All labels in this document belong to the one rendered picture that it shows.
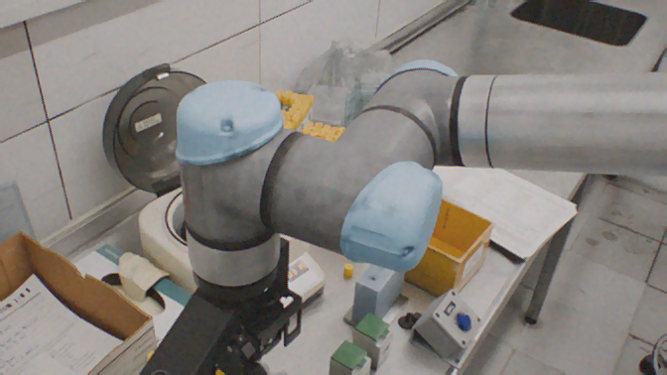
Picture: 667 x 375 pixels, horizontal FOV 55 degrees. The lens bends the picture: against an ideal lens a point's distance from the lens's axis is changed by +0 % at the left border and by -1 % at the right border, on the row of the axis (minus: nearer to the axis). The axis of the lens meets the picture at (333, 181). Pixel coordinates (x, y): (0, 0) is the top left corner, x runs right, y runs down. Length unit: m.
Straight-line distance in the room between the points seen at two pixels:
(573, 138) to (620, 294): 2.17
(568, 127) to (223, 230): 0.26
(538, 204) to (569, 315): 1.14
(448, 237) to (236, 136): 0.83
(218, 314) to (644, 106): 0.36
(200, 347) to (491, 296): 0.70
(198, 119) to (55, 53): 0.64
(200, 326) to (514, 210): 0.89
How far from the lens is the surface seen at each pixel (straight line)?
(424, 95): 0.51
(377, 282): 0.99
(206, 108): 0.44
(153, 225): 1.07
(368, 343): 0.97
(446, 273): 1.08
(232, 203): 0.45
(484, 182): 1.40
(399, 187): 0.41
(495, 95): 0.50
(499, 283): 1.18
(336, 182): 0.42
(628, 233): 2.95
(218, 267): 0.50
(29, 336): 1.02
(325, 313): 1.07
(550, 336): 2.37
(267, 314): 0.59
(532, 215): 1.33
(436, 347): 1.02
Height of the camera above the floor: 1.67
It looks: 36 degrees down
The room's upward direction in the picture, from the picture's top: 4 degrees clockwise
